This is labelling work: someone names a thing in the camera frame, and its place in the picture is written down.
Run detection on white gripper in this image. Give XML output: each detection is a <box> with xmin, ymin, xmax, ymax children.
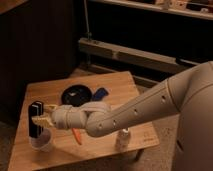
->
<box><xmin>32</xmin><ymin>104</ymin><xmax>87</xmax><ymax>130</ymax></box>

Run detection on orange marker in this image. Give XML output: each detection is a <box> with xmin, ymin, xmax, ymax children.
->
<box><xmin>72</xmin><ymin>129</ymin><xmax>82</xmax><ymax>145</ymax></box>

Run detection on wooden table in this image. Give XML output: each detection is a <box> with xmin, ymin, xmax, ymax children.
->
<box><xmin>7</xmin><ymin>70</ymin><xmax>160</xmax><ymax>171</ymax></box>

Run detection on blue object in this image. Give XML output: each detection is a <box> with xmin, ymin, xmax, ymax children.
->
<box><xmin>92</xmin><ymin>88</ymin><xmax>109</xmax><ymax>101</ymax></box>

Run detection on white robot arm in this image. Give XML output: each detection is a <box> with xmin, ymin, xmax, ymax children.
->
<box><xmin>32</xmin><ymin>61</ymin><xmax>213</xmax><ymax>171</ymax></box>

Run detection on small clear bottle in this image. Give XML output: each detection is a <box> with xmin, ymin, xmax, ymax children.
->
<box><xmin>115</xmin><ymin>128</ymin><xmax>131</xmax><ymax>151</ymax></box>

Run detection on black round bowl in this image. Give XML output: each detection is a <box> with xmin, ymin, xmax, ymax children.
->
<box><xmin>61</xmin><ymin>84</ymin><xmax>92</xmax><ymax>107</ymax></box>

